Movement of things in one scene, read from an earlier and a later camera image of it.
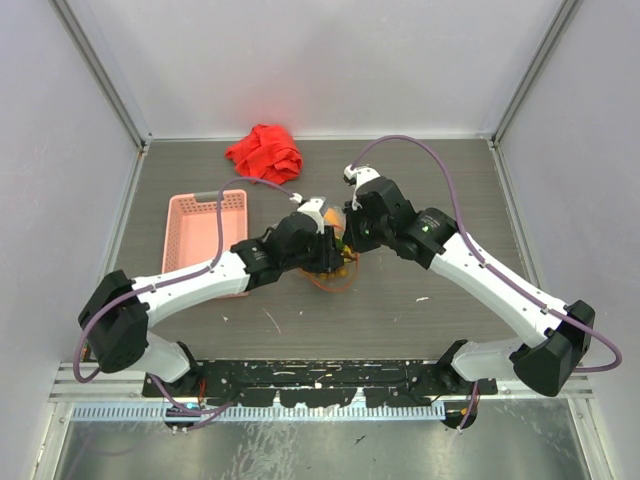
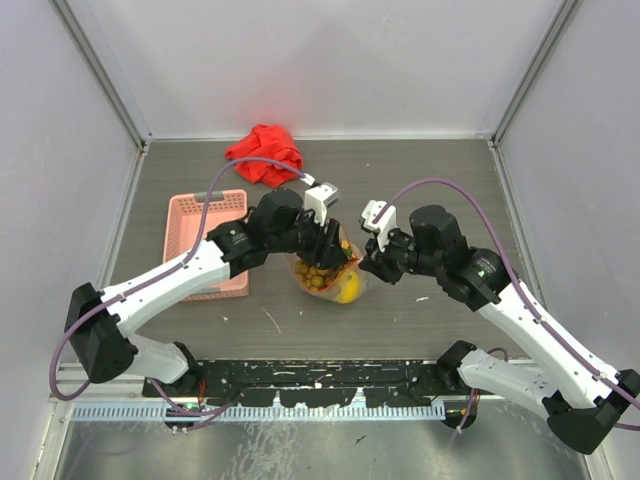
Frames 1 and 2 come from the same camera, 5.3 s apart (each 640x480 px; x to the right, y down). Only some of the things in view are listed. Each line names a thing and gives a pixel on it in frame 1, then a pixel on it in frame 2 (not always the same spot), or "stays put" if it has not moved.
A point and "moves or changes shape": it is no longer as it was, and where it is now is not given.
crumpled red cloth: (268, 151) stays put
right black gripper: (351, 237) -> (378, 262)
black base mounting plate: (316, 382) stays put
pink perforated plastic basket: (192, 236) stays put
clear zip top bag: (342, 277) moves or changes shape
